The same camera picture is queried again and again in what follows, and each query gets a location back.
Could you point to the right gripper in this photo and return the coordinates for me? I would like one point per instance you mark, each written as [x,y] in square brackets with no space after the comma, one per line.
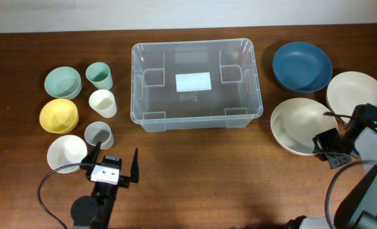
[319,140]

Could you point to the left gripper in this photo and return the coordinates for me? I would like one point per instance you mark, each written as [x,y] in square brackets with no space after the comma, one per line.
[123,180]

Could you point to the cream bowl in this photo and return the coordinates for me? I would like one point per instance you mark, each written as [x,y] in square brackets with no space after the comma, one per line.
[295,122]

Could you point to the beige bowl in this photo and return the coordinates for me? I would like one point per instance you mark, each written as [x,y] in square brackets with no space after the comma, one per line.
[349,89]

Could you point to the dark blue bowl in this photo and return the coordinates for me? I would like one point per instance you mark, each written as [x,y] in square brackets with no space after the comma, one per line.
[302,67]

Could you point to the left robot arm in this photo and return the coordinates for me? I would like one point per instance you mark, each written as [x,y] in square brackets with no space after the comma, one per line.
[94,211]

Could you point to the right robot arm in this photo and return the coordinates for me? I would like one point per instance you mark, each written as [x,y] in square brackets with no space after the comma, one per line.
[356,147]

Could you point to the grey cup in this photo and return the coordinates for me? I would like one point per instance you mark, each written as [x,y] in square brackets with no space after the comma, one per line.
[99,131]

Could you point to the white small bowl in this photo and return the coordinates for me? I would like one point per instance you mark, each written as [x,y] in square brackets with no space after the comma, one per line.
[65,150]

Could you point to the cream white cup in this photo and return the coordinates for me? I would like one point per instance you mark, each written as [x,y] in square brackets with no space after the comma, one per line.
[103,102]

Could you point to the yellow small bowl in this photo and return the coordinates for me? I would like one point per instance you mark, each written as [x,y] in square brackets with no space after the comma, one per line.
[59,116]

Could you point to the mint green cup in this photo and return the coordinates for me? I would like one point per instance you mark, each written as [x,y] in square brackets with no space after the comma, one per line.
[99,75]

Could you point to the mint green small bowl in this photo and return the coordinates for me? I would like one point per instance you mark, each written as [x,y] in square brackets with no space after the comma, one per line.
[63,82]

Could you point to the clear plastic storage bin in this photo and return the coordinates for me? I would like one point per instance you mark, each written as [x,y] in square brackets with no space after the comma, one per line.
[233,102]

